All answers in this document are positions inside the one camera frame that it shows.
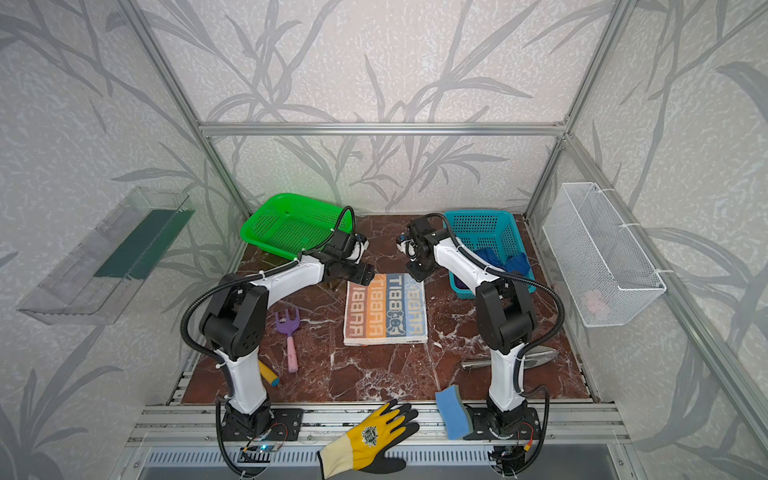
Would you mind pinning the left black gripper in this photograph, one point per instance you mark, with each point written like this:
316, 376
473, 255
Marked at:
362, 273

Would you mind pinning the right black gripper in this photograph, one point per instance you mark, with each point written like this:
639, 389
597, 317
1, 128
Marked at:
414, 270

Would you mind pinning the rabbit print towel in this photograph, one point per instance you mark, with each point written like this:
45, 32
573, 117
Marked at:
390, 310

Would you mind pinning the teal plastic basket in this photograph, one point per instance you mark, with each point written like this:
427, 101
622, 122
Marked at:
494, 229

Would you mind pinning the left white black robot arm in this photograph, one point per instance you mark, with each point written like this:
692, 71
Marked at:
227, 323

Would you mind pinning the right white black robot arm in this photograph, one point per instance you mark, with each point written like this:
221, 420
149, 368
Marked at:
506, 316

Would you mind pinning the purple towel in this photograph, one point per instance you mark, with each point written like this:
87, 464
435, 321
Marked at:
459, 285

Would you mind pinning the green plastic basket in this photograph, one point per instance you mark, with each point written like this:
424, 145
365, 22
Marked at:
288, 224

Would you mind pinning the purple pink toy rake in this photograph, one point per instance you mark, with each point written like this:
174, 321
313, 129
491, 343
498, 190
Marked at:
286, 325

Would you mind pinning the blue towel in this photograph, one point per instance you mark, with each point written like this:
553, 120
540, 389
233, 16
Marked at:
517, 264

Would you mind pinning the yellow toy shovel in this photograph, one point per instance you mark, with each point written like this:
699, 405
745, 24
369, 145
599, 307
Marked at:
268, 374

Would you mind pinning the yellow black work glove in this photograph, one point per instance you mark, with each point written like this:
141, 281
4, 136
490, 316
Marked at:
364, 447

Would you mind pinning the blue sponge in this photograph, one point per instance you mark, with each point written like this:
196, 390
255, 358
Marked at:
455, 415

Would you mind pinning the green circuit board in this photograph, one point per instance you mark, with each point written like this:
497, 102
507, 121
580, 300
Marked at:
258, 454

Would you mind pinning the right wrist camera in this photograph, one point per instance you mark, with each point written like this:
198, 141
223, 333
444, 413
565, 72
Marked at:
406, 246

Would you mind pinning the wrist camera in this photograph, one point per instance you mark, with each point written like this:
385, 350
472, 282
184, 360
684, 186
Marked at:
361, 244
406, 246

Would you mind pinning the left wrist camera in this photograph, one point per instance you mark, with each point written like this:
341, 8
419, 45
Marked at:
361, 244

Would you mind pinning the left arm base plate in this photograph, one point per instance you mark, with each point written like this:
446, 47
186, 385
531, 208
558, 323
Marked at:
266, 423

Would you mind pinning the white wire basket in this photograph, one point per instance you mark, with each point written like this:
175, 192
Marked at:
609, 276

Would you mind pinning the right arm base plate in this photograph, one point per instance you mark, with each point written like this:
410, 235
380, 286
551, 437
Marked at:
490, 423

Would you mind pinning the clear wall shelf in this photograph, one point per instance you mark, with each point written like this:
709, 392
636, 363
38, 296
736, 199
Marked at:
95, 283

